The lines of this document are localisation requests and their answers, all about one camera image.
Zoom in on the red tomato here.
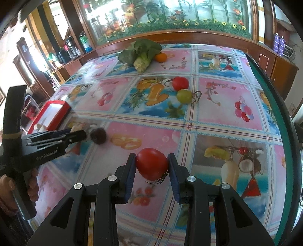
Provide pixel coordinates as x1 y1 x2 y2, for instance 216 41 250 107
135 148 169 181
172 76 189 91

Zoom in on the beige root piece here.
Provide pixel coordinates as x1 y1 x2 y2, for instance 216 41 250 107
33 124 47 133

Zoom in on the beige root chunk small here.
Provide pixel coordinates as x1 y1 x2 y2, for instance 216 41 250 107
70 124 84 132

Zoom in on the person left hand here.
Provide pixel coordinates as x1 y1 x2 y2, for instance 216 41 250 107
1 169 39 212

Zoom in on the red plastic tray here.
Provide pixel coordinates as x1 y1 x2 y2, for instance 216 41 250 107
27 100 71 134

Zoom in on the dark brown round fruit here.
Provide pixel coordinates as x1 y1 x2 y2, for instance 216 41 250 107
90 128 107 145

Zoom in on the colourful fruit print tablecloth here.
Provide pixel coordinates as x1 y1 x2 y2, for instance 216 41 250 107
31 44 286 237

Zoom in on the black thermos flask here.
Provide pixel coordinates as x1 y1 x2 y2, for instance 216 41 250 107
64 36 81 59

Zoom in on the green tomato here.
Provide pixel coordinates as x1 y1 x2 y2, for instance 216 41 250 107
176 89 193 104

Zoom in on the green water bottle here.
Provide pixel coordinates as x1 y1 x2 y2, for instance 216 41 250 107
79 31 93 53

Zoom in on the green leafy vegetable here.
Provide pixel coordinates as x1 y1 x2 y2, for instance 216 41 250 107
118 39 162 73

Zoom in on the small orange fruit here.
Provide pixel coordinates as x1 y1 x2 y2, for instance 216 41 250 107
154 52 167 63

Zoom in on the purple cups stack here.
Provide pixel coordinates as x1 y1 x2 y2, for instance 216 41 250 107
273 33 286 56

